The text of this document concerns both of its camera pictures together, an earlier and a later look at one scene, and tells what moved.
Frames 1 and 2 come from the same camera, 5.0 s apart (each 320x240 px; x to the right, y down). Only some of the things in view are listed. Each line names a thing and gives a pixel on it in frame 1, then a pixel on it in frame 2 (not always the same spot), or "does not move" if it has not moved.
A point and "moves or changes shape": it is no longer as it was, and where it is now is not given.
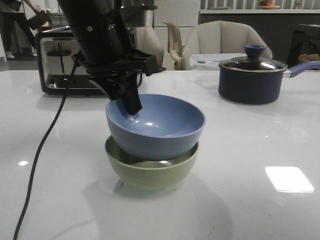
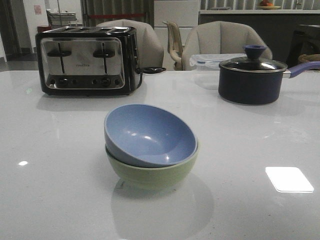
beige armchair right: x=221 y=37 does not move
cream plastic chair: x=175 y=44 does not move
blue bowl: x=167 y=127 moves or changes shape
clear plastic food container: x=206 y=67 does not move
